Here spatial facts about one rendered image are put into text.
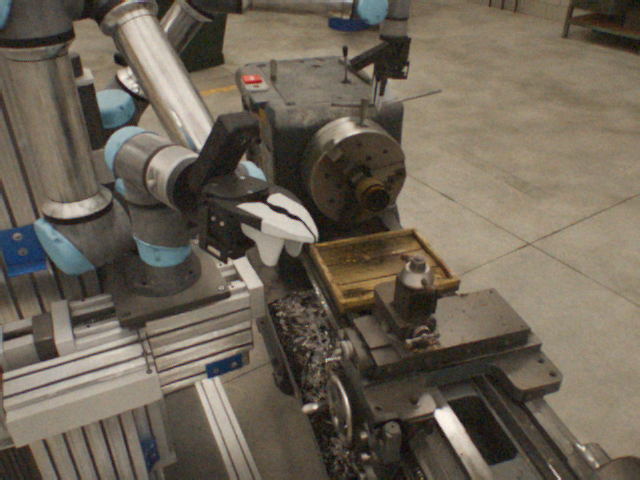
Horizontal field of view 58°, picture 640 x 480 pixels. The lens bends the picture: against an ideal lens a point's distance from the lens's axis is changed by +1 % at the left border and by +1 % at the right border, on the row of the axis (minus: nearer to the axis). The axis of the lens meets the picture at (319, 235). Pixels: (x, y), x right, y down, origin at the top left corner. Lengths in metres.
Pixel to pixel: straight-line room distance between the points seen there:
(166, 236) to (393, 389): 0.71
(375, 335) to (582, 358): 1.70
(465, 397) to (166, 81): 0.98
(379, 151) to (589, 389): 1.52
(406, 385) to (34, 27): 0.99
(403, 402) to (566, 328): 1.84
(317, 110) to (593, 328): 1.86
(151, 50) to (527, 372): 1.06
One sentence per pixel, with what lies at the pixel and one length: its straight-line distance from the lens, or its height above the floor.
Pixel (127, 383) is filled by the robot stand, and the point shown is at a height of 1.07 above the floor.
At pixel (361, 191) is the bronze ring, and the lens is 1.68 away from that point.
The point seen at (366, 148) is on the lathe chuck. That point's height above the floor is 1.18.
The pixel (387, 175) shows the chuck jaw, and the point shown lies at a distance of 1.75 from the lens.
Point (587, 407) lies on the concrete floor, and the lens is 2.73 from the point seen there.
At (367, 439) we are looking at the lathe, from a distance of 1.39.
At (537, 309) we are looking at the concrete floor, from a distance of 3.14.
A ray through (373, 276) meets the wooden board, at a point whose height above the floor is 0.88.
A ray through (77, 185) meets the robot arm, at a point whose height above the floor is 1.45.
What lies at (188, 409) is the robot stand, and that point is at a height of 0.21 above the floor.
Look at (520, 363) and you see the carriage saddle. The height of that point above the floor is 0.90.
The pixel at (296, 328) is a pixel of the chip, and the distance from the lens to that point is 1.94.
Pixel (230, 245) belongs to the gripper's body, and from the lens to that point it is 0.65.
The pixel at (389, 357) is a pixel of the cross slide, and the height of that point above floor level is 0.96.
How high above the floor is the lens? 1.90
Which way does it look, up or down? 33 degrees down
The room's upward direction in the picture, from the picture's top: straight up
